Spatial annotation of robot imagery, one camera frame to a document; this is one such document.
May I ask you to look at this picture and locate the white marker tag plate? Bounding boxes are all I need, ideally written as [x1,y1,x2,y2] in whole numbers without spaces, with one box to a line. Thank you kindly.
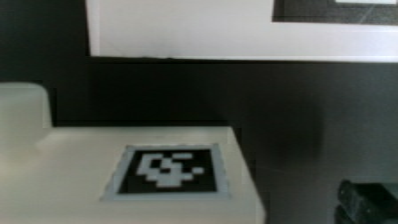
[85,0,398,62]

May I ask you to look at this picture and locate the white drawer with tag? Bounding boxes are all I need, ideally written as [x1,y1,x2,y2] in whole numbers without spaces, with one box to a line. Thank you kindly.
[0,82,267,224]

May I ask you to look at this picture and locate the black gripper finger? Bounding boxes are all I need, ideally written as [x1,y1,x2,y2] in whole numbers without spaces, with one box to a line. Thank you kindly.
[334,180,398,224]

